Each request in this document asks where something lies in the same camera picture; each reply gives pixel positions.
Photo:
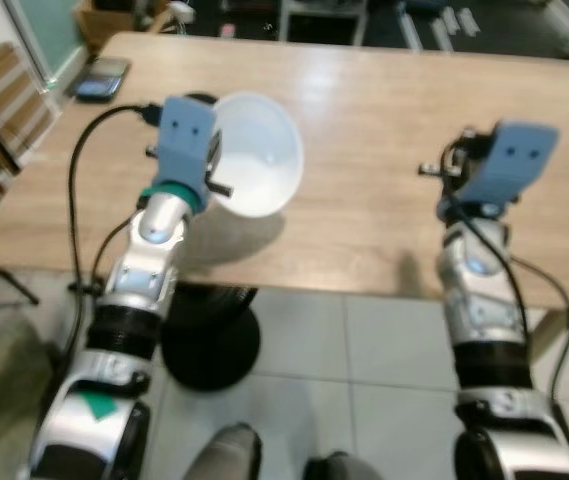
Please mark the white bowl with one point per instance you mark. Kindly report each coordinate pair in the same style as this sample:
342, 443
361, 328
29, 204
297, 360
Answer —
259, 160

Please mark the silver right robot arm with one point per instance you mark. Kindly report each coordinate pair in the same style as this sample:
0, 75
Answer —
479, 300

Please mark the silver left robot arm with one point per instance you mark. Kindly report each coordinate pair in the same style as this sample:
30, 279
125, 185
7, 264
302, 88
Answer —
149, 260

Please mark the light wooden table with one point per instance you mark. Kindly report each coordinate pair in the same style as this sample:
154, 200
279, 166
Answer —
384, 130

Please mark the black smartphone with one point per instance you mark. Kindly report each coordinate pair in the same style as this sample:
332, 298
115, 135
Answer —
102, 80

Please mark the brown cardboard box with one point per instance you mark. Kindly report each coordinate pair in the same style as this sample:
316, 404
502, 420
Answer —
104, 25

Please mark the wooden slatted rack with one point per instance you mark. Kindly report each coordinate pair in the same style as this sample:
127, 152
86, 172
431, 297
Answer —
4, 95

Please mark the grey robot left leg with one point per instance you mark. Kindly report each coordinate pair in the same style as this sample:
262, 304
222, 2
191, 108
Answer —
224, 455

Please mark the grey robot leg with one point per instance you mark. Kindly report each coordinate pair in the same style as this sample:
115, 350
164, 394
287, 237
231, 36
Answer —
224, 455
344, 468

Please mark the grey robot right leg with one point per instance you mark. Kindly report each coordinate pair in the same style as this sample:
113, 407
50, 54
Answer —
344, 468

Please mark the grey-blue left wrist camera mount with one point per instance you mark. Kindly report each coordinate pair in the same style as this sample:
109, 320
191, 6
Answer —
184, 135

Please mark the grey-blue wrist camera mount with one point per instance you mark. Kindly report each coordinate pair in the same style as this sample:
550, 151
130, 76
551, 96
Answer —
184, 135
514, 160

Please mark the grey-blue right wrist camera mount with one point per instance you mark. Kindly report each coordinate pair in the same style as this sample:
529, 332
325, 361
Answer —
514, 160

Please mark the black round pedestal base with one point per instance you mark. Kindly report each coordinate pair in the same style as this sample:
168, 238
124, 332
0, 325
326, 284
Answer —
209, 345

